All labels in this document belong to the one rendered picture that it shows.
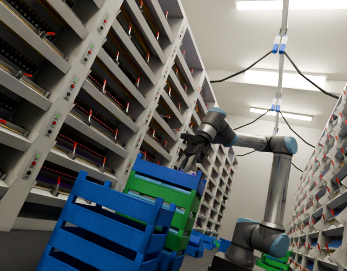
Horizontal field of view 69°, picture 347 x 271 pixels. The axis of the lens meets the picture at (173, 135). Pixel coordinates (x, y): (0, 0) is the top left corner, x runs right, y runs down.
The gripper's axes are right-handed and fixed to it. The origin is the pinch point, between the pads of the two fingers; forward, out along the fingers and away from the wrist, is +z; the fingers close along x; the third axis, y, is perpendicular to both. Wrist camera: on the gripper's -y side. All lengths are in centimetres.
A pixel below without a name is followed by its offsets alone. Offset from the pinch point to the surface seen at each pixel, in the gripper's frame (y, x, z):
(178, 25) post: -15, 69, -118
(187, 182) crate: 0.9, -5.8, 4.5
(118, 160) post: 13, 73, -5
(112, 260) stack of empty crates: -19.3, -14.6, 41.6
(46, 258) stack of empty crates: -27, 3, 51
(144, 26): -38, 54, -75
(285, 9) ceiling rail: 51, 38, -230
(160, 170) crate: -5.6, 5.3, 5.1
